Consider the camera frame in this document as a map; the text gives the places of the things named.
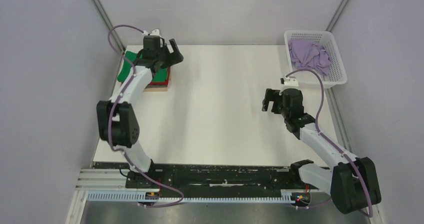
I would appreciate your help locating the aluminium corner post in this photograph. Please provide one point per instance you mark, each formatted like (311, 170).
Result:
(337, 15)
(108, 24)

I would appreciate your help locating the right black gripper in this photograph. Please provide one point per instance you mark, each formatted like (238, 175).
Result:
(272, 95)

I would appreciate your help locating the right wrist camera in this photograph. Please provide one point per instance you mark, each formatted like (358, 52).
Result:
(289, 82)

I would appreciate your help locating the green t-shirt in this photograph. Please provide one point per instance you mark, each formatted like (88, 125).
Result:
(125, 70)

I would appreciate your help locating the left aluminium corner post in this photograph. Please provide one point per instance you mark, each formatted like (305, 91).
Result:
(108, 24)

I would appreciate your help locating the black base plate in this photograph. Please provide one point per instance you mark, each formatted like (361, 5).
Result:
(189, 180)

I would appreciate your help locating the white plastic basket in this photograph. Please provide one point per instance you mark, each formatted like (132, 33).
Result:
(337, 74)

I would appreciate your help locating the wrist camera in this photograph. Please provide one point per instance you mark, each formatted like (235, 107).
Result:
(289, 82)
(153, 41)

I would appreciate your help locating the white slotted cable duct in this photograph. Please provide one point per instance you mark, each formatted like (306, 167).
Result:
(142, 196)

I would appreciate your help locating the folded red t-shirt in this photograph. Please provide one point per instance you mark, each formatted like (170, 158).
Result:
(163, 72)

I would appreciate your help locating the right aluminium corner post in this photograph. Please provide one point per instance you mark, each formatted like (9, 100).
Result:
(337, 15)

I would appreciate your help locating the crumpled purple t-shirt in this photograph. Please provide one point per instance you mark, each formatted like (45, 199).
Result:
(307, 54)

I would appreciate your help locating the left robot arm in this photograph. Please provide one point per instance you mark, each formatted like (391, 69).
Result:
(117, 121)

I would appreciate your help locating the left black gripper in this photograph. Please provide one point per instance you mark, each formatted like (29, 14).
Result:
(176, 57)

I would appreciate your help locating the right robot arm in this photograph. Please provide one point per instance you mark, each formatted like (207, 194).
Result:
(350, 181)

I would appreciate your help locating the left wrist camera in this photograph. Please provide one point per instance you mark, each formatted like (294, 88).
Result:
(153, 41)

